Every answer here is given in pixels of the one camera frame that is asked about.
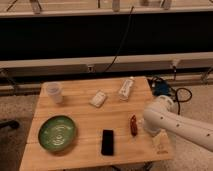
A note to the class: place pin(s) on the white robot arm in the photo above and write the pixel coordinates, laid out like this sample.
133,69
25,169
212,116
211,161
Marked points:
158,115

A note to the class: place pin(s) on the green ceramic bowl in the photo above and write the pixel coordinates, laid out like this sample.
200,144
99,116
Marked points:
57,133

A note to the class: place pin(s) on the small white box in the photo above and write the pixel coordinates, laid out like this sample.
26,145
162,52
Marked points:
98,99

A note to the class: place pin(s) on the blue power adapter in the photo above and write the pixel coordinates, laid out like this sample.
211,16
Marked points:
160,87

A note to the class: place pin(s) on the clear plastic cup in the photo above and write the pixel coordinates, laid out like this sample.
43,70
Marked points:
54,91

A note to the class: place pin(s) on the black rectangular phone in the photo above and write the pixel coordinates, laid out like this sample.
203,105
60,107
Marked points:
107,147

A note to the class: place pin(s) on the black chair base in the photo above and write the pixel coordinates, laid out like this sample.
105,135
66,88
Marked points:
13,124

